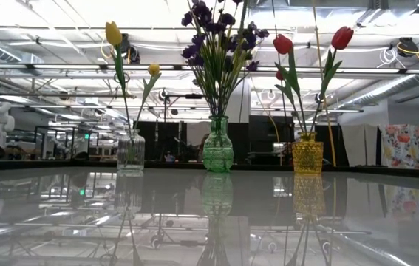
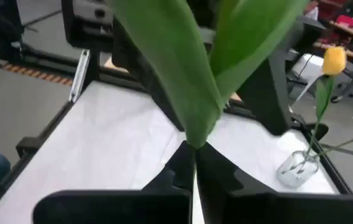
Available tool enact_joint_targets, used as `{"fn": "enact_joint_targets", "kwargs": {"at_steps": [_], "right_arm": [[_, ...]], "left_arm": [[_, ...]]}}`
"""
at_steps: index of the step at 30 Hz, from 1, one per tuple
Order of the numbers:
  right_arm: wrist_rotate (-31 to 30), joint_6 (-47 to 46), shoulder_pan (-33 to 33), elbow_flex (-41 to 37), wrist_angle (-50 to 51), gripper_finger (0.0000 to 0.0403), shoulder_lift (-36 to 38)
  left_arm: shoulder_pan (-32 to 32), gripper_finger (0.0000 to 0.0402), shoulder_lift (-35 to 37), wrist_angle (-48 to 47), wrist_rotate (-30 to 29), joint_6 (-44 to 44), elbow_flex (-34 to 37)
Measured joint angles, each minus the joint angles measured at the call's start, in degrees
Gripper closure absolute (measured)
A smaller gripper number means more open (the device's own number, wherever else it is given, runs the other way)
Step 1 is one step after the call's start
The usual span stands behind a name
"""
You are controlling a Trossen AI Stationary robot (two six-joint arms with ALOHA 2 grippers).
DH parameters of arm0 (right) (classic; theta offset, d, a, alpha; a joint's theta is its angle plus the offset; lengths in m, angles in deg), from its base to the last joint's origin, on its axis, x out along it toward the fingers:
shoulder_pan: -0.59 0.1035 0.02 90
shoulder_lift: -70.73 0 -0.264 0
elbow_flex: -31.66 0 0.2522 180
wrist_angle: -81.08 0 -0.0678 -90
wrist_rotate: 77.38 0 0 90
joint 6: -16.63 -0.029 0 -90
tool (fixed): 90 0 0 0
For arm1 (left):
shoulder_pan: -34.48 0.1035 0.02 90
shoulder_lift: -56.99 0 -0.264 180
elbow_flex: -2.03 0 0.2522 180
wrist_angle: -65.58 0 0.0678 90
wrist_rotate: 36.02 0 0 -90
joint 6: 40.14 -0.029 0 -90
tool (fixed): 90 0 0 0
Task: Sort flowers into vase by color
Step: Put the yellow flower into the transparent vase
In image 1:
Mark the green glass vase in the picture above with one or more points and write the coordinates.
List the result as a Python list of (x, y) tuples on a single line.
[(217, 151)]

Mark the clear ribbed glass vase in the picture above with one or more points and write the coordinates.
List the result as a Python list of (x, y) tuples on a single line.
[(131, 151)]

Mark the yellow glass vase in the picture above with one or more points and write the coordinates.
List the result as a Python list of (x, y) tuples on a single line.
[(307, 155)]

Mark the black partition panel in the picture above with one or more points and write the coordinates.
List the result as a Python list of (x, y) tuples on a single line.
[(157, 136), (264, 136)]

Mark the white curtain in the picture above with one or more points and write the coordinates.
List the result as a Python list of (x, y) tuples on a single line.
[(358, 144)]

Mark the floral patterned curtain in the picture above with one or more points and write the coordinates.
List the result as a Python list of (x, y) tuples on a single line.
[(399, 146)]

